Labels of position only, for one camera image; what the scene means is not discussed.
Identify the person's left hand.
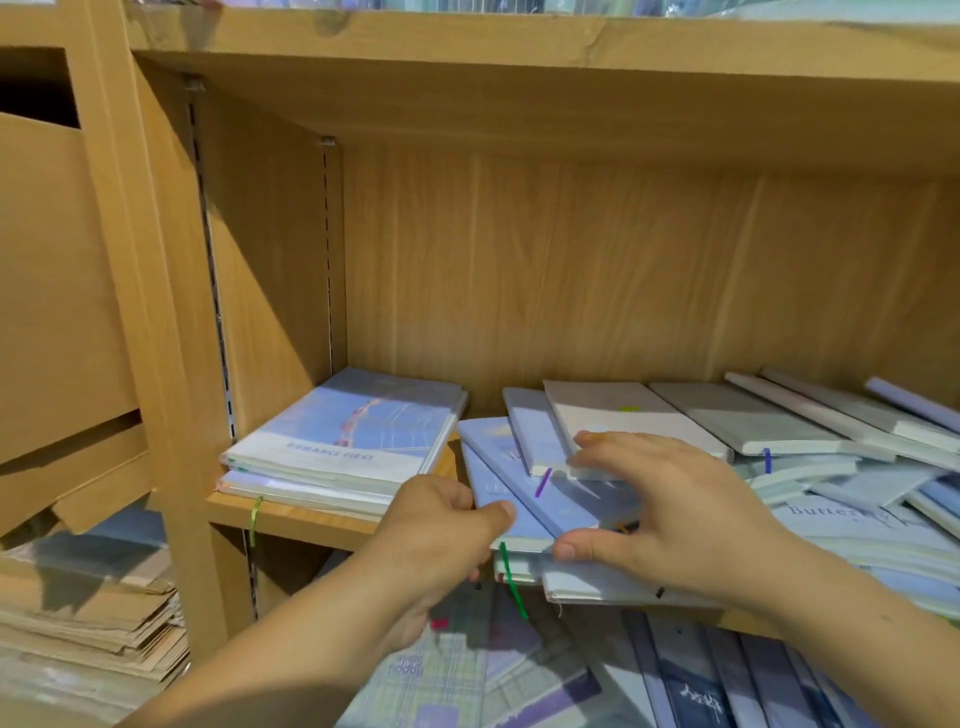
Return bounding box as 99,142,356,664
360,475,519,633

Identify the person's right hand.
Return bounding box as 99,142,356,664
550,432,798,611

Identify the pile of small notebooks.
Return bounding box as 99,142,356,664
457,370,960,617

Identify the stack of large blue notebooks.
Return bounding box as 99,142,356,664
217,367,470,521

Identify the row of patterned notebooks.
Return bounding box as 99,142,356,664
337,577,887,728

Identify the wooden shelf unit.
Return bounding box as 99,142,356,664
0,0,960,728

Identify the person's left forearm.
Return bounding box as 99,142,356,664
120,577,452,728

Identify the stack of flat wrapped packets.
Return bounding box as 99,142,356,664
0,502,194,710

